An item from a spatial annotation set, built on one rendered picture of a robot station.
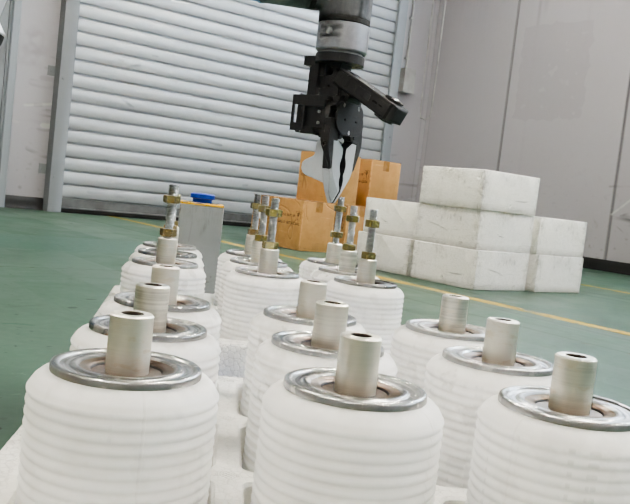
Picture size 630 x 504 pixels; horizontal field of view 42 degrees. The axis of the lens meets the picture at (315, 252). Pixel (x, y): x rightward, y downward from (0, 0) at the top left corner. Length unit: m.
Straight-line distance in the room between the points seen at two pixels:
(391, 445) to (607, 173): 6.56
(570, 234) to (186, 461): 3.92
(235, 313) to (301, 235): 3.94
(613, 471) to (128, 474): 0.23
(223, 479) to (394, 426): 0.14
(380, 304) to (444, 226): 2.95
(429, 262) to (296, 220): 1.23
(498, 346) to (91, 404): 0.29
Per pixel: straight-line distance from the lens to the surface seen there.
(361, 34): 1.21
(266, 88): 7.06
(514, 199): 3.91
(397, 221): 4.14
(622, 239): 6.80
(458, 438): 0.55
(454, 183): 3.86
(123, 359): 0.42
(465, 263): 3.79
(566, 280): 4.29
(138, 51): 6.52
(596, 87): 7.12
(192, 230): 1.33
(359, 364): 0.43
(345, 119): 1.19
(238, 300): 0.93
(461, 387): 0.54
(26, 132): 6.25
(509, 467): 0.44
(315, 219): 4.92
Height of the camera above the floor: 0.35
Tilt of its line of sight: 4 degrees down
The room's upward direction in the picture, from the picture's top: 7 degrees clockwise
